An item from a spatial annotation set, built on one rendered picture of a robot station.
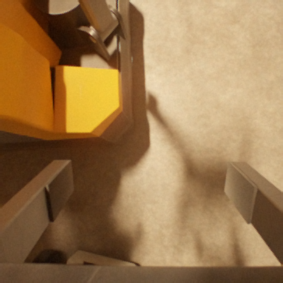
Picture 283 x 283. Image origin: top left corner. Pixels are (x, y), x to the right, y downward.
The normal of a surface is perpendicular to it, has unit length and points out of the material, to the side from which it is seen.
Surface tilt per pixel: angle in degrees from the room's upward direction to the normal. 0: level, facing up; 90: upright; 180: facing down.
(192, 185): 0
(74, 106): 22
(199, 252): 0
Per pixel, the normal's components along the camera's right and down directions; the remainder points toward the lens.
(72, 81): 0.25, -0.14
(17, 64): 0.92, -0.09
